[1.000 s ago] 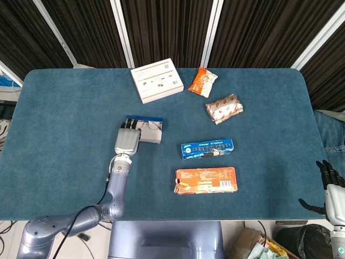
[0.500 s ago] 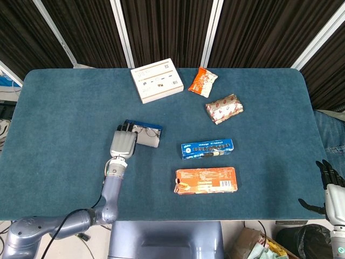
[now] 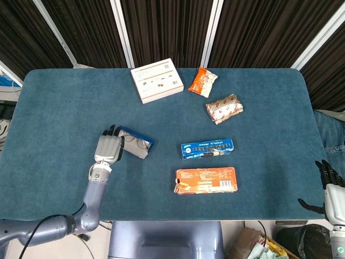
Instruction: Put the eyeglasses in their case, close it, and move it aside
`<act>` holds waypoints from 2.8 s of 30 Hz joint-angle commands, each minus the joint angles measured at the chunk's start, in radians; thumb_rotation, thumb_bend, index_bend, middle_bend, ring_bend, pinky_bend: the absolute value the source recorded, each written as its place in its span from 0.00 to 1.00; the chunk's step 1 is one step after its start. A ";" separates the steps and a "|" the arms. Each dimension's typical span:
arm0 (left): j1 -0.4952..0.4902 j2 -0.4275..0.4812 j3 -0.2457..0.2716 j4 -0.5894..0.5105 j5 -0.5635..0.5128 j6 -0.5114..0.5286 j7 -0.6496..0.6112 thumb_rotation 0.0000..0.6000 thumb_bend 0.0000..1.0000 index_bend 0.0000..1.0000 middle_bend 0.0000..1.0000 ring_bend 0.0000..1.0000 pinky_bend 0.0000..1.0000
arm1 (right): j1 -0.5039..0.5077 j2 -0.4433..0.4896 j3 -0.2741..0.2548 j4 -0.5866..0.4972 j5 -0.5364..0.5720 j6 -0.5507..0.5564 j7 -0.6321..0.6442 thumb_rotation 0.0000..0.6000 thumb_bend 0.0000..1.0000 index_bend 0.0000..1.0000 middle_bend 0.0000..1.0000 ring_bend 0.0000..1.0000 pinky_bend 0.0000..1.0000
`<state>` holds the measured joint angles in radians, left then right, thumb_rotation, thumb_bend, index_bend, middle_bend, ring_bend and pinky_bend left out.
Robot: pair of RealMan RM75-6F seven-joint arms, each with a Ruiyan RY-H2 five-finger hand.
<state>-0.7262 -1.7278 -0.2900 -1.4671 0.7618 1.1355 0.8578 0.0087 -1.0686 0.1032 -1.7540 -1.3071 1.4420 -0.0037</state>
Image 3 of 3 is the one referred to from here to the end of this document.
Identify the blue white carton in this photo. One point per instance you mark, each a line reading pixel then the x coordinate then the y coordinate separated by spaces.
pixel 8 82

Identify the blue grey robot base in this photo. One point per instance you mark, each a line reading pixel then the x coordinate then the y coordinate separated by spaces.
pixel 165 242

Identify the orange torn carton box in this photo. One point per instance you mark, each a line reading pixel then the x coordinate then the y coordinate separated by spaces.
pixel 206 180

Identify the aluminium frame post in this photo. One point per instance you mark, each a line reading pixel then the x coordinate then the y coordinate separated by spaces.
pixel 122 32
pixel 10 73
pixel 211 32
pixel 55 33
pixel 318 37

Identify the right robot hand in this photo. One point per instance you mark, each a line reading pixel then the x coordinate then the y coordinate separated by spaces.
pixel 336 202

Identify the teal table cloth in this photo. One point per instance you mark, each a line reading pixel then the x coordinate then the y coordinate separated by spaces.
pixel 67 108

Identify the orange white snack packet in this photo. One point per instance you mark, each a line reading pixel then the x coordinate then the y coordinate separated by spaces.
pixel 202 82

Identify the blue cookie pack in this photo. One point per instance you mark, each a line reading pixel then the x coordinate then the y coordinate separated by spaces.
pixel 207 149

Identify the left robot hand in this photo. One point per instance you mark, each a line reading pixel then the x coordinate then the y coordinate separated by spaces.
pixel 107 148

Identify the blue glasses case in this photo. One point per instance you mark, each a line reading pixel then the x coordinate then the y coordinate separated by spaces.
pixel 136 149

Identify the brown cardboard box with waste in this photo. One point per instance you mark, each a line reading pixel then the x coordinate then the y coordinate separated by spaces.
pixel 248 240

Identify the black trash bag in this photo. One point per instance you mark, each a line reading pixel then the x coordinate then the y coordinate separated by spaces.
pixel 303 241

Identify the silver packet with red rings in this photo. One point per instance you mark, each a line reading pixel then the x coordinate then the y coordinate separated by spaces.
pixel 225 108

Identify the blue denim jeans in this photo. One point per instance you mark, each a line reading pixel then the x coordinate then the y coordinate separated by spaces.
pixel 330 135

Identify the white flat product box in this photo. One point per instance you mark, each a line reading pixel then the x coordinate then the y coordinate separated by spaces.
pixel 157 81

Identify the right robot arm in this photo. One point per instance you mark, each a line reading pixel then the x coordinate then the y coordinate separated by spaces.
pixel 338 242

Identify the eyeglasses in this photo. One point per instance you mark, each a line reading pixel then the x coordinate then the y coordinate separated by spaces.
pixel 141 144

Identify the grey power strip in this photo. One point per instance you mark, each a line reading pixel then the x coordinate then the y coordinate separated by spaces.
pixel 291 222

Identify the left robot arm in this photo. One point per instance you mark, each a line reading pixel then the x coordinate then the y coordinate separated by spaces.
pixel 93 194

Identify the black yellow floor connector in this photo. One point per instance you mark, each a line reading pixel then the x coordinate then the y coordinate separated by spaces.
pixel 83 237

